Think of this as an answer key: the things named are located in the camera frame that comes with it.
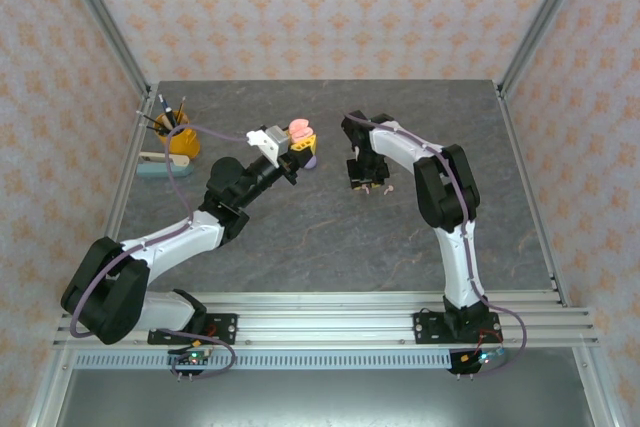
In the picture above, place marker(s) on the purple earbud charging case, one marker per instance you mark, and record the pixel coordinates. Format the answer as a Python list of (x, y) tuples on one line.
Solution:
[(311, 164)]

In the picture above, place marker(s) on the pink earbud charging case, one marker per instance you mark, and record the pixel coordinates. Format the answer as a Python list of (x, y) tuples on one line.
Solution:
[(298, 126)]

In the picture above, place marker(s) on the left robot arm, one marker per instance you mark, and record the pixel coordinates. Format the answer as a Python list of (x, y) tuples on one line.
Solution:
[(110, 297)]

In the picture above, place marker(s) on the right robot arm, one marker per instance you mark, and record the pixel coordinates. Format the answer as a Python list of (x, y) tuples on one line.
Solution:
[(445, 187)]

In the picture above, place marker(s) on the orange pen cup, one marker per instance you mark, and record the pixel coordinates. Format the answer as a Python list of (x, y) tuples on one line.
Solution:
[(182, 144)]

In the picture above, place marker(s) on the teal and beige stapler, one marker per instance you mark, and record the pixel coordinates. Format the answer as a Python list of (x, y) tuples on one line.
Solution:
[(155, 171)]

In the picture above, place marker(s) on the silver tipped dark pen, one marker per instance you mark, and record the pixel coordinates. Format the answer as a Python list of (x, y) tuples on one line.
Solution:
[(172, 119)]

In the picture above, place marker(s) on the yellow pencil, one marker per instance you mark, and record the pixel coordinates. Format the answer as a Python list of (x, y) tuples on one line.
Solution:
[(181, 109)]

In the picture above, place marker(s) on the black pen with white cap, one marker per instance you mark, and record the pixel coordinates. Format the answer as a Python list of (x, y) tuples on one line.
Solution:
[(165, 109)]

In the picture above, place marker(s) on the grey metal panel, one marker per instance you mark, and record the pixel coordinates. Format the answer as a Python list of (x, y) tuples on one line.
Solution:
[(325, 397)]

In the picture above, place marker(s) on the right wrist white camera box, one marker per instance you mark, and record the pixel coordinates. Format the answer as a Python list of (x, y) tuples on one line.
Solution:
[(357, 151)]

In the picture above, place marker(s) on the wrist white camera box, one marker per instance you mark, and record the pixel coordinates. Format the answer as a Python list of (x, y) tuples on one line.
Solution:
[(357, 151), (272, 139)]

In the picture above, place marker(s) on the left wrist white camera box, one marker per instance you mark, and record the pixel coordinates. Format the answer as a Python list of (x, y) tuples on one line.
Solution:
[(272, 139)]

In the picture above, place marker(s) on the aluminium table side rail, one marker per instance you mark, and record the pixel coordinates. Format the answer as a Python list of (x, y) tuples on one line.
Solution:
[(129, 153), (517, 147)]

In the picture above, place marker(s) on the aluminium table edge rail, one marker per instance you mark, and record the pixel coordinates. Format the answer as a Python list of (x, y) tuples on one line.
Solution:
[(325, 299)]

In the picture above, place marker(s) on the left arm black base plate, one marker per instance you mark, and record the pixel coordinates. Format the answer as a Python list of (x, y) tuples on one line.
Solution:
[(225, 327)]

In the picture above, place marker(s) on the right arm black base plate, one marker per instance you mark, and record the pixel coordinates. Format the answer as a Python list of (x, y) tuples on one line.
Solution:
[(425, 327)]

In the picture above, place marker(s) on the aluminium frame post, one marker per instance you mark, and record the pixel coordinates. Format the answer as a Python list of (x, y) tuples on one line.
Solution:
[(106, 22), (541, 22)]

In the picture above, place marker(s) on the aluminium frame leg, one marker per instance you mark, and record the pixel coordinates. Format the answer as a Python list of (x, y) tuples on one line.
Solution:
[(593, 387), (53, 387)]

